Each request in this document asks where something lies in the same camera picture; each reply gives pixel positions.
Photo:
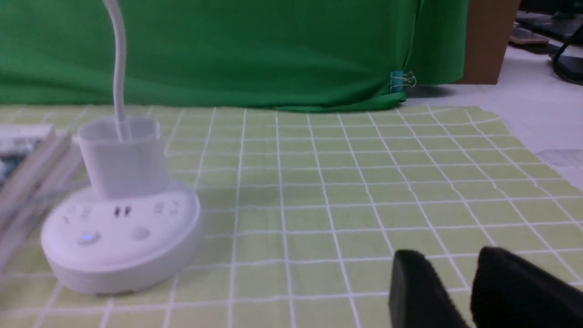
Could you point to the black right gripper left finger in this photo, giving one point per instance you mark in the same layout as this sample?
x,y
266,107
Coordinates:
x,y
417,297

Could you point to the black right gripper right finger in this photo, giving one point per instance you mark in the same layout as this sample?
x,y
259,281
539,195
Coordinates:
x,y
511,292

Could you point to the white desk lamp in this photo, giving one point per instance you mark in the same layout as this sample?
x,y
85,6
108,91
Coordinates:
x,y
134,226

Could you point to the green checkered tablecloth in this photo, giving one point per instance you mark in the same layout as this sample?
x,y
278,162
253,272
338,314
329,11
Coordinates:
x,y
303,213

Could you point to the teal binder clip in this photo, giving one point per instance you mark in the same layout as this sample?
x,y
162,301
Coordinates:
x,y
401,81

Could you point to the black chair base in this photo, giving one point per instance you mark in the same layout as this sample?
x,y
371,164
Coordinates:
x,y
568,68

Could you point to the green backdrop cloth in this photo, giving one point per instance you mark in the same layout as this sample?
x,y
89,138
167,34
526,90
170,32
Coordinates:
x,y
304,55

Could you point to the brown cardboard box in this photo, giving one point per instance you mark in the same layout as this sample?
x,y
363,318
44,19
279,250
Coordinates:
x,y
489,26

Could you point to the top white book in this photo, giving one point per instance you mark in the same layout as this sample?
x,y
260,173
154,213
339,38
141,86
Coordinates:
x,y
38,163

